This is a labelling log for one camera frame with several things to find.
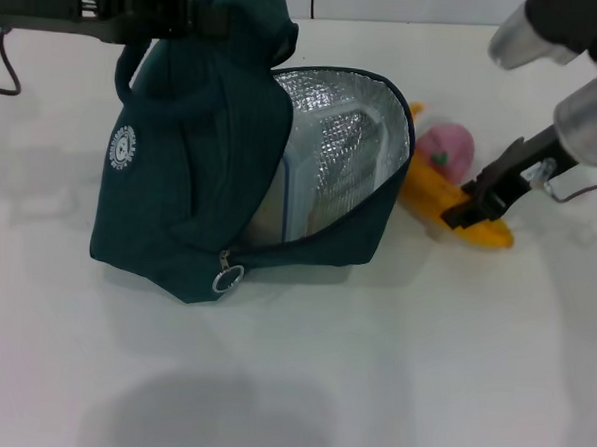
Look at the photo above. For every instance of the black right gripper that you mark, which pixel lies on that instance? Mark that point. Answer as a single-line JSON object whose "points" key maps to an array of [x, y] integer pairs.
{"points": [[527, 160]]}

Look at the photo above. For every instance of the dark teal insulated lunch bag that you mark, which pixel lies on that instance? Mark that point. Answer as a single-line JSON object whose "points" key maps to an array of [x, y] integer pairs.
{"points": [[181, 177]]}

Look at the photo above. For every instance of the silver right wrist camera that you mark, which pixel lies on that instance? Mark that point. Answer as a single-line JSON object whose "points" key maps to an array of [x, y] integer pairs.
{"points": [[518, 37]]}

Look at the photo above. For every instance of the clear lunch box blue rim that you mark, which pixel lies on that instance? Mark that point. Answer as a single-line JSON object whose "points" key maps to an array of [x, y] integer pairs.
{"points": [[300, 183]]}

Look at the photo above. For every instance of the pink toy peach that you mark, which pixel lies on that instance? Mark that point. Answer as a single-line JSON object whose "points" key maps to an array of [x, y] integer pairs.
{"points": [[450, 146]]}

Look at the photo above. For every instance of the yellow toy banana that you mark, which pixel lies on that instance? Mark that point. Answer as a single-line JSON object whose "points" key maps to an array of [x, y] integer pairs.
{"points": [[430, 193]]}

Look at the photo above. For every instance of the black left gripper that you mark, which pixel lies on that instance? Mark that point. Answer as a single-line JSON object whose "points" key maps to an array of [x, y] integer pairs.
{"points": [[50, 0]]}

